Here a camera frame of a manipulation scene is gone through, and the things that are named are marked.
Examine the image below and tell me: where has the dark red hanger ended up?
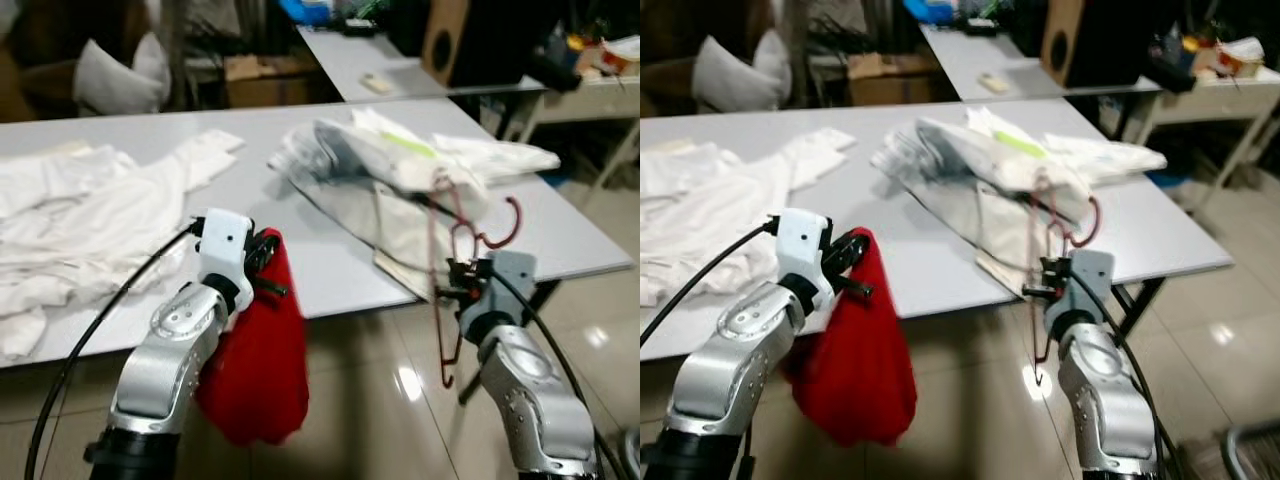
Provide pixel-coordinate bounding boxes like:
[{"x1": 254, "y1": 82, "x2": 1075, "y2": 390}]
[
  {"x1": 425, "y1": 170, "x2": 524, "y2": 389},
  {"x1": 1030, "y1": 170, "x2": 1103, "y2": 386}
]

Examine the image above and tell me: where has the red shirt with striped collar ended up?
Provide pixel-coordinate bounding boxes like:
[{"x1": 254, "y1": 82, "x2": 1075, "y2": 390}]
[
  {"x1": 782, "y1": 228, "x2": 918, "y2": 448},
  {"x1": 195, "y1": 230, "x2": 311, "y2": 448}
]

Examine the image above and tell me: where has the white shirt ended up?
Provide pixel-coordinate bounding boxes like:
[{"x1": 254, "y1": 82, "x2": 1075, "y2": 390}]
[
  {"x1": 0, "y1": 130, "x2": 246, "y2": 366},
  {"x1": 640, "y1": 128, "x2": 858, "y2": 306}
]

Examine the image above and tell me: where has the black table leg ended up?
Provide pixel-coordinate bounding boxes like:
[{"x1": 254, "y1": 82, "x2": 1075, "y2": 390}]
[
  {"x1": 1108, "y1": 278, "x2": 1171, "y2": 347},
  {"x1": 518, "y1": 278, "x2": 563, "y2": 315}
]

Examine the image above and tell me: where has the cream garment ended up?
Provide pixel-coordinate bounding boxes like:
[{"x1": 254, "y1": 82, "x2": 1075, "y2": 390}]
[
  {"x1": 960, "y1": 107, "x2": 1168, "y2": 186},
  {"x1": 345, "y1": 107, "x2": 561, "y2": 191}
]

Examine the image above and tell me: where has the brown cardboard box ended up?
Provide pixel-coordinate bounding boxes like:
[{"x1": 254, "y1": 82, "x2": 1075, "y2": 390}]
[
  {"x1": 222, "y1": 55, "x2": 336, "y2": 109},
  {"x1": 845, "y1": 50, "x2": 951, "y2": 106}
]

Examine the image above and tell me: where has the white pillow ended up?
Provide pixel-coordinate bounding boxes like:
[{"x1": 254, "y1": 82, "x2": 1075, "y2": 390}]
[
  {"x1": 690, "y1": 33, "x2": 791, "y2": 113},
  {"x1": 72, "y1": 33, "x2": 173, "y2": 116}
]

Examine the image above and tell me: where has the grey mottled pole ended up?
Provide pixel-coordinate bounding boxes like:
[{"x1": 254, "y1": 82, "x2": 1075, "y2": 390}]
[
  {"x1": 158, "y1": 0, "x2": 193, "y2": 111},
  {"x1": 780, "y1": 0, "x2": 813, "y2": 106}
]

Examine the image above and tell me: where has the white side table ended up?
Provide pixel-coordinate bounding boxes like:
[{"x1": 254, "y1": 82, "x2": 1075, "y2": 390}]
[
  {"x1": 500, "y1": 75, "x2": 641, "y2": 211},
  {"x1": 1130, "y1": 75, "x2": 1280, "y2": 211}
]

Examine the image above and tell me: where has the wooden black speaker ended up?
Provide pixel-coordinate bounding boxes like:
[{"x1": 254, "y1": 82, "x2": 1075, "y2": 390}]
[
  {"x1": 1040, "y1": 0, "x2": 1166, "y2": 89},
  {"x1": 420, "y1": 0, "x2": 546, "y2": 91}
]

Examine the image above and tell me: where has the black device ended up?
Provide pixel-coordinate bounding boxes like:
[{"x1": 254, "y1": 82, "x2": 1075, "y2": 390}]
[
  {"x1": 1148, "y1": 35, "x2": 1201, "y2": 94},
  {"x1": 528, "y1": 35, "x2": 586, "y2": 94}
]

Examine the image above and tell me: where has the blue object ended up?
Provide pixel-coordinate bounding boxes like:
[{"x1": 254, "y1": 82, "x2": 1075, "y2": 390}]
[
  {"x1": 903, "y1": 0, "x2": 956, "y2": 26},
  {"x1": 278, "y1": 0, "x2": 336, "y2": 26}
]

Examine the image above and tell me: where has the brown armchair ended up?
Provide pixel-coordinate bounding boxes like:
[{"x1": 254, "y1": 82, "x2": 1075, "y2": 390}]
[
  {"x1": 0, "y1": 0, "x2": 101, "y2": 123},
  {"x1": 640, "y1": 0, "x2": 701, "y2": 116}
]

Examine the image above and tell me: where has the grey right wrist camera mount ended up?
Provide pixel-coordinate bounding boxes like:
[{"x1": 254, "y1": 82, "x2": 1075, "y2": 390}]
[
  {"x1": 478, "y1": 250, "x2": 539, "y2": 313},
  {"x1": 1068, "y1": 250, "x2": 1116, "y2": 311}
]

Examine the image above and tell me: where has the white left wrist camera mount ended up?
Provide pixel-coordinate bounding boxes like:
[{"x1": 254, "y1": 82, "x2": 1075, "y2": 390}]
[
  {"x1": 775, "y1": 208, "x2": 834, "y2": 301},
  {"x1": 193, "y1": 210, "x2": 256, "y2": 291}
]

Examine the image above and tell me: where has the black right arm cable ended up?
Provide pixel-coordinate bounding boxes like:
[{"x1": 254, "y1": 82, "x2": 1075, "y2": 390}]
[
  {"x1": 1072, "y1": 268, "x2": 1186, "y2": 480},
  {"x1": 490, "y1": 265, "x2": 629, "y2": 480}
]

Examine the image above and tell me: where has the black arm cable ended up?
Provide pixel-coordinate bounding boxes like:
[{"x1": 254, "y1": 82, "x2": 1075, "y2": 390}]
[
  {"x1": 640, "y1": 218, "x2": 779, "y2": 346},
  {"x1": 1072, "y1": 268, "x2": 1186, "y2": 480},
  {"x1": 25, "y1": 222, "x2": 201, "y2": 480},
  {"x1": 490, "y1": 265, "x2": 629, "y2": 480}
]

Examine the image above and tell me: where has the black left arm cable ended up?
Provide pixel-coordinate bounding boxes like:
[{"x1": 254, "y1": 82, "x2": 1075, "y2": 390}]
[
  {"x1": 25, "y1": 222, "x2": 201, "y2": 480},
  {"x1": 640, "y1": 218, "x2": 779, "y2": 346}
]

